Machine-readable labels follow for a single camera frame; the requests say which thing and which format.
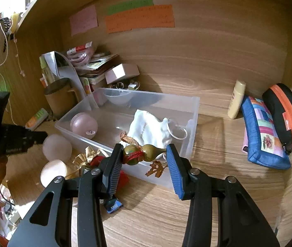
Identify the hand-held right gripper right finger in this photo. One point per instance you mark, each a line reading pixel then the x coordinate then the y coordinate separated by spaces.
pixel 174 171

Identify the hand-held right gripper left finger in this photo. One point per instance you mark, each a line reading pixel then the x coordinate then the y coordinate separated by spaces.
pixel 113 171

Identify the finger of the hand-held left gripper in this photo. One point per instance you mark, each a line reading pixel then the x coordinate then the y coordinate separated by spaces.
pixel 39 137

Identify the olive gourd charm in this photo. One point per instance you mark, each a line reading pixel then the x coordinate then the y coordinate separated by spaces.
pixel 133 154

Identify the small blue black packet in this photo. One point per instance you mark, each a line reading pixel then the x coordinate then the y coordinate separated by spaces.
pixel 113 205

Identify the clear plastic storage bin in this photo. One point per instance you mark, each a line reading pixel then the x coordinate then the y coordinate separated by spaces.
pixel 115 123

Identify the person's left hand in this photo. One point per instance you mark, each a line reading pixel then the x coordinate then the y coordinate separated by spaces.
pixel 1 168

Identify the red cloth pouch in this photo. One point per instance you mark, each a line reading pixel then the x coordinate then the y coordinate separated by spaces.
pixel 97 160

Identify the pink fluffy puff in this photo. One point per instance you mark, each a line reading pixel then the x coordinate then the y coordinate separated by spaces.
pixel 57 147

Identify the gold foil wrapper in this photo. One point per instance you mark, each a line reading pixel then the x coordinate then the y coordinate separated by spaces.
pixel 84 157

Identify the beige round powder puff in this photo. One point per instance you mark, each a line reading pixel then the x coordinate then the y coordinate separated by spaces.
pixel 54 172

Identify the clear plastic bangle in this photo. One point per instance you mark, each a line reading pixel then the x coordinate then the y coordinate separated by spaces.
pixel 178 130

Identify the brown lidded mug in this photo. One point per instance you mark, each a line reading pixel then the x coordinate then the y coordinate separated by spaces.
pixel 59 100

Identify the round pink case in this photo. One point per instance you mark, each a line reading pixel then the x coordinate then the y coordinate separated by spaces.
pixel 84 124

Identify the green white booklets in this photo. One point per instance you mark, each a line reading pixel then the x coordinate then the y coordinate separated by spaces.
pixel 45 69

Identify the white curved mirror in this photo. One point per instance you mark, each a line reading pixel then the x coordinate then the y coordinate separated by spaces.
pixel 67 69

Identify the clear plastic bowl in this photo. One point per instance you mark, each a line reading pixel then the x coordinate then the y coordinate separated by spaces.
pixel 117 97

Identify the pile of metal rings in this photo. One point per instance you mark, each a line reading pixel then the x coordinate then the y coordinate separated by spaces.
pixel 125 85

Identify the pink hairband packet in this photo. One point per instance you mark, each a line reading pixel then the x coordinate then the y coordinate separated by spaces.
pixel 80 56

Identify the stack of books and papers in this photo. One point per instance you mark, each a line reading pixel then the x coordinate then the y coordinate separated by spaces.
pixel 98 68

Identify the blue patchwork pouch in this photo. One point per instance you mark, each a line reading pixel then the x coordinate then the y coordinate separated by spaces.
pixel 260 133

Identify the cream lotion bottle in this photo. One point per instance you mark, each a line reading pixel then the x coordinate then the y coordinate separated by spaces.
pixel 237 100

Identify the red white tube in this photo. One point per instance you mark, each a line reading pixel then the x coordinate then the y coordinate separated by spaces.
pixel 80 48

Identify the small white cardboard box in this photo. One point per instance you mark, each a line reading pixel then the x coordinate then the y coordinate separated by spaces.
pixel 121 73

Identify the black beaded strand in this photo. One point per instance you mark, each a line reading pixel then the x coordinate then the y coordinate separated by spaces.
pixel 5 30

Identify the pink paper note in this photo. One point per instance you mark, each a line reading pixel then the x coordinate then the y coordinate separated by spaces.
pixel 83 20

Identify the black orange zip case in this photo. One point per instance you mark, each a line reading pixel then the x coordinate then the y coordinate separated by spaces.
pixel 285 113

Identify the orange paper note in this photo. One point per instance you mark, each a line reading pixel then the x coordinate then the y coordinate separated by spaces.
pixel 139 19

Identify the green paper note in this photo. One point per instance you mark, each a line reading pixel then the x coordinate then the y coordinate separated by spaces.
pixel 129 5

